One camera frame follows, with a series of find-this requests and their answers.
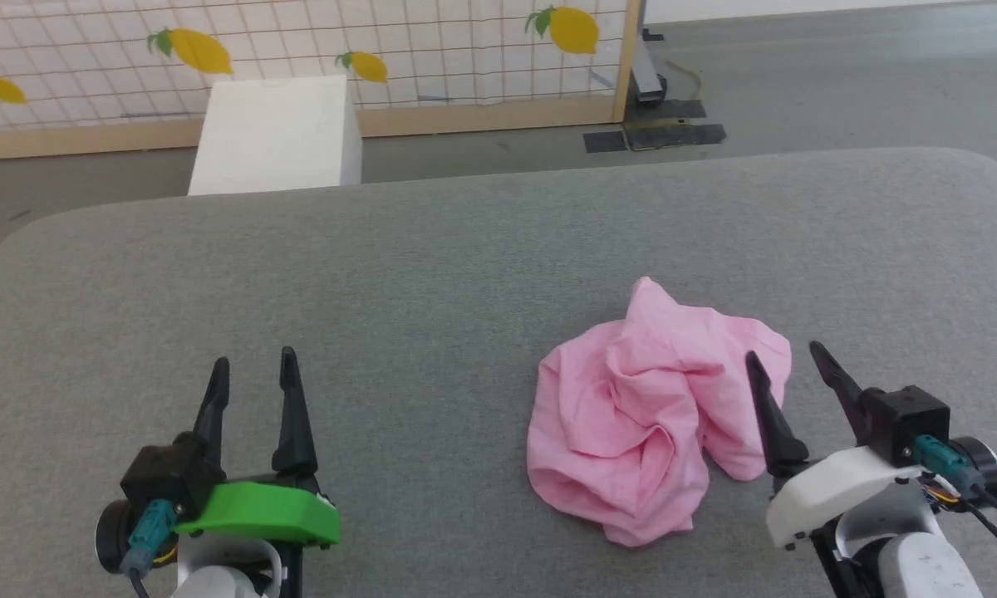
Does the grey metal stand post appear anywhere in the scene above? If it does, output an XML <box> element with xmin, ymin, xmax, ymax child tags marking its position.
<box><xmin>630</xmin><ymin>0</ymin><xmax>670</xmax><ymax>106</ymax></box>

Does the lemon print grid screen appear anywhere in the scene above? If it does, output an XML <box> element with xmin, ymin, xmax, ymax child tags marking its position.
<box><xmin>0</xmin><ymin>0</ymin><xmax>642</xmax><ymax>162</ymax></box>

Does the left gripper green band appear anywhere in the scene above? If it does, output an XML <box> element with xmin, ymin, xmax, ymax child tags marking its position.
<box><xmin>174</xmin><ymin>346</ymin><xmax>342</xmax><ymax>549</ymax></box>

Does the white box cabinet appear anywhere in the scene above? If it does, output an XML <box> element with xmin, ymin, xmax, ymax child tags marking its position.
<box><xmin>187</xmin><ymin>74</ymin><xmax>364</xmax><ymax>198</ymax></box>

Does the large black floor tape patch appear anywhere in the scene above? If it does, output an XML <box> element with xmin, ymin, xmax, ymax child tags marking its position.
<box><xmin>622</xmin><ymin>99</ymin><xmax>727</xmax><ymax>153</ymax></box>

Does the yellow floor cable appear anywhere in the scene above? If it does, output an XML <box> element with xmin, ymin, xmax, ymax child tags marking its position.
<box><xmin>665</xmin><ymin>58</ymin><xmax>705</xmax><ymax>102</ymax></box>

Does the pink crumpled garment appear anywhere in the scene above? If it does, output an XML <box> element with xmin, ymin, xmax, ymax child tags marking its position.
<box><xmin>526</xmin><ymin>277</ymin><xmax>793</xmax><ymax>548</ymax></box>

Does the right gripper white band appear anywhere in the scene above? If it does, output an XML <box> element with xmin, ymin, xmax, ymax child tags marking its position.
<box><xmin>744</xmin><ymin>341</ymin><xmax>945</xmax><ymax>550</ymax></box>

